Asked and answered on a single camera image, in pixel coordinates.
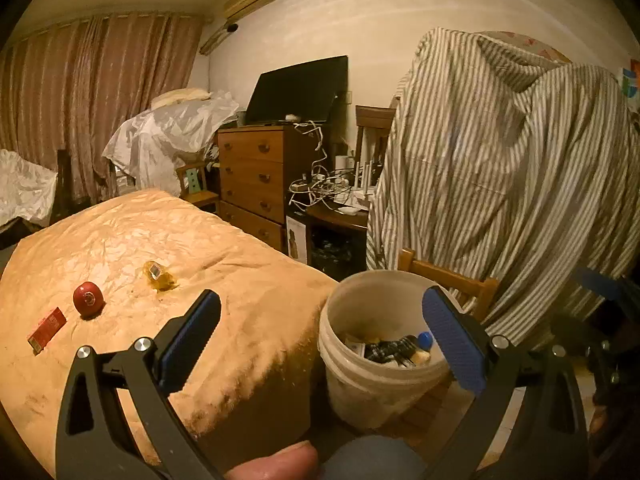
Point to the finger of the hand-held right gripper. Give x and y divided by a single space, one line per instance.
595 280

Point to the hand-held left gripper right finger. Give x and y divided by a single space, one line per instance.
452 335

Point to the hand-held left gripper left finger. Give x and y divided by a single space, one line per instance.
192 332

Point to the black plastic wrapper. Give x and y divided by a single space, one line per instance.
387 350

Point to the white plastic bucket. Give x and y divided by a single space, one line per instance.
360 385

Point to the person's left hand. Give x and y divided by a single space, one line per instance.
275 462

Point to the blue capped bottle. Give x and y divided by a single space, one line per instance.
422 341

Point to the light wooden chair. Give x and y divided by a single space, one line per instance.
480 290

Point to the yellow plastic wrapper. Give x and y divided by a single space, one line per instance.
157 276

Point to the red round ball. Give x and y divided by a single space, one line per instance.
88 300

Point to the orange bed blanket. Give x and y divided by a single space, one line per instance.
125 240

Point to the white printed box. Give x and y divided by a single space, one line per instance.
297 240

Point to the red carton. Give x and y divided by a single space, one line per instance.
47 327

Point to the grey blue cloth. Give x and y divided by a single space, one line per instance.
370 460

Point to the small wooden green chair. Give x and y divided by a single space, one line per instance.
192 180

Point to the striped cloth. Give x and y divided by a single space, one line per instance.
500 160

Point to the white router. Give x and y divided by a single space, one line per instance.
362 195

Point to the brown wooden dresser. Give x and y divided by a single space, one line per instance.
252 175

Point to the dark side table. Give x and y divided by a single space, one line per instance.
330 217

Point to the tall clear plastic dust sheet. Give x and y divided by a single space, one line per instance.
165 130

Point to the low clear plastic dust sheet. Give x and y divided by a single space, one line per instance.
25 185

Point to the dark wooden chair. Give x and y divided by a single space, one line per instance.
372 120

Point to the beige pillow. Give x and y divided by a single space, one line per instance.
180 96

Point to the pink floral cloth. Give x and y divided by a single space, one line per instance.
530 42

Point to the brown patterned curtain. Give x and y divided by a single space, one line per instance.
100 100

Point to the black flat television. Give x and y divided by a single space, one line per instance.
295 90

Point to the colourful wall sticker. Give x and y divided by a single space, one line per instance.
631 80

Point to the beige wall pipe cover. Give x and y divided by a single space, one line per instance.
214 41

